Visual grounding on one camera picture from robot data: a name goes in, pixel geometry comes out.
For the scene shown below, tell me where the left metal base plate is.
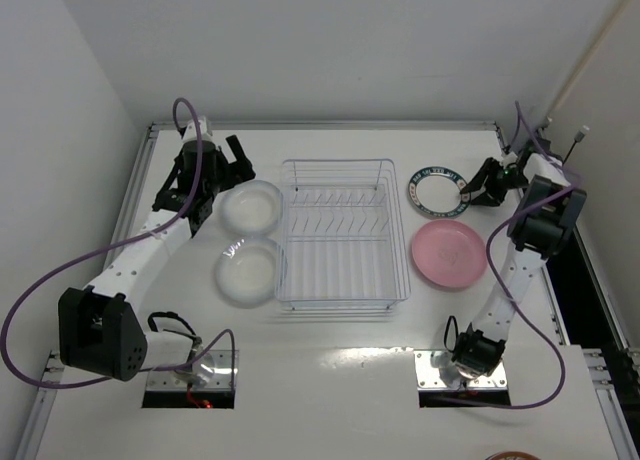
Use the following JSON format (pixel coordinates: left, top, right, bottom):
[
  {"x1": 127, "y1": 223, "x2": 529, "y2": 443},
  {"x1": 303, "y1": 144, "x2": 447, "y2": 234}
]
[{"x1": 145, "y1": 350, "x2": 239, "y2": 393}]

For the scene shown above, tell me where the black hanging usb cable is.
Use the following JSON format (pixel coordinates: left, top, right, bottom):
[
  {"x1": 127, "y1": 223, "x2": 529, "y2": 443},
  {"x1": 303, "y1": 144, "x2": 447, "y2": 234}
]
[{"x1": 563, "y1": 125, "x2": 591, "y2": 174}]

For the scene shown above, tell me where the white wire dish rack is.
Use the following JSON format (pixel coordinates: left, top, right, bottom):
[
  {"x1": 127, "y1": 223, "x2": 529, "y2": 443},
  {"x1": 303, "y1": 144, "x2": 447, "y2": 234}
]
[{"x1": 275, "y1": 158, "x2": 411, "y2": 312}]

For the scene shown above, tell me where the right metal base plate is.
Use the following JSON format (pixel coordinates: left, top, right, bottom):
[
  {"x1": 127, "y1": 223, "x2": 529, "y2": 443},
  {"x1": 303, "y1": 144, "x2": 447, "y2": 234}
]
[{"x1": 414, "y1": 349, "x2": 508, "y2": 393}]

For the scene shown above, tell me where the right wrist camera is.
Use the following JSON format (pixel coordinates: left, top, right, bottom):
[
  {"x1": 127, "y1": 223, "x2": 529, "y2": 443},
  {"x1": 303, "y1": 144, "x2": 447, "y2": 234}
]
[{"x1": 518, "y1": 137, "x2": 552, "y2": 164}]

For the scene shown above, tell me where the far blue rimmed glass plate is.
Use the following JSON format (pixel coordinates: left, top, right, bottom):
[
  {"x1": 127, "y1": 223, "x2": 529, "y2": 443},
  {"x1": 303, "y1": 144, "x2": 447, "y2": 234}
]
[{"x1": 219, "y1": 180, "x2": 283, "y2": 236}]

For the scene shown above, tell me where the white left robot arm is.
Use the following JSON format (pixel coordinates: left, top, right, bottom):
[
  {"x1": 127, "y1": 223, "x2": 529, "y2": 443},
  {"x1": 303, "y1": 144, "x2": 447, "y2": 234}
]
[{"x1": 58, "y1": 135, "x2": 255, "y2": 381}]

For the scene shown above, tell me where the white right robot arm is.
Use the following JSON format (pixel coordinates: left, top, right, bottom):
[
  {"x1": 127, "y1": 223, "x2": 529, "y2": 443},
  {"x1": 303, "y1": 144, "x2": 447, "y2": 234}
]
[{"x1": 451, "y1": 153, "x2": 587, "y2": 380}]

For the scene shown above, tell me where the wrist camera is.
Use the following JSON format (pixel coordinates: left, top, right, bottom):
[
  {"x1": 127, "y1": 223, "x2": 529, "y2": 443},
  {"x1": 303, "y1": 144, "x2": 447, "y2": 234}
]
[
  {"x1": 518, "y1": 137, "x2": 552, "y2": 164},
  {"x1": 181, "y1": 116, "x2": 213, "y2": 143}
]

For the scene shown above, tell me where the near blue rimmed glass plate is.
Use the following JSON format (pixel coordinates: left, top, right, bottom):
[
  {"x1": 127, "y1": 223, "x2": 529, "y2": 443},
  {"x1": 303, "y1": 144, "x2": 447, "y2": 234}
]
[{"x1": 214, "y1": 237, "x2": 288, "y2": 309}]

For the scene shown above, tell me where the metal base plate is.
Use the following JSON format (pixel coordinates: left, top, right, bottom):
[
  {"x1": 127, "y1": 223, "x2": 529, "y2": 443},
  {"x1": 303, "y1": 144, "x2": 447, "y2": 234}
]
[
  {"x1": 145, "y1": 350, "x2": 239, "y2": 393},
  {"x1": 414, "y1": 349, "x2": 508, "y2": 393}
]

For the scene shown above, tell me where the blue rimmed glass plate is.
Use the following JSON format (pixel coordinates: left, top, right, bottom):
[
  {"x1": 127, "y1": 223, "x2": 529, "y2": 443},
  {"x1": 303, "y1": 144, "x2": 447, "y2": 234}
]
[
  {"x1": 219, "y1": 180, "x2": 283, "y2": 236},
  {"x1": 214, "y1": 237, "x2": 288, "y2": 309}
]

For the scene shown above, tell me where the pink plastic plate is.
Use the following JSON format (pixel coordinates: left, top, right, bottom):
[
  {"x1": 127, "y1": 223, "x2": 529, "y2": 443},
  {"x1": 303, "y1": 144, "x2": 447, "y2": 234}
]
[{"x1": 410, "y1": 219, "x2": 488, "y2": 290}]

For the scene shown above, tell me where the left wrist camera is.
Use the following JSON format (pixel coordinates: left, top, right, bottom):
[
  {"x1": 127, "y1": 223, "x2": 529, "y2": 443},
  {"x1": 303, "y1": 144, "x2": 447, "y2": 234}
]
[{"x1": 181, "y1": 116, "x2": 213, "y2": 143}]

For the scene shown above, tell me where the green rimmed white plate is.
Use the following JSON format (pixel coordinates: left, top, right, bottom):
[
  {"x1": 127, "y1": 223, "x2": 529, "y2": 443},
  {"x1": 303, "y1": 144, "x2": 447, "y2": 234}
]
[{"x1": 407, "y1": 166, "x2": 470, "y2": 218}]

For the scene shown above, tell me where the orange rimmed round object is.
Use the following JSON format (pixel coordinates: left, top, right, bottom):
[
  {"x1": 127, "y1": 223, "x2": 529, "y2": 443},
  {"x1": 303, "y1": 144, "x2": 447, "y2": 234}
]
[{"x1": 486, "y1": 450, "x2": 540, "y2": 460}]

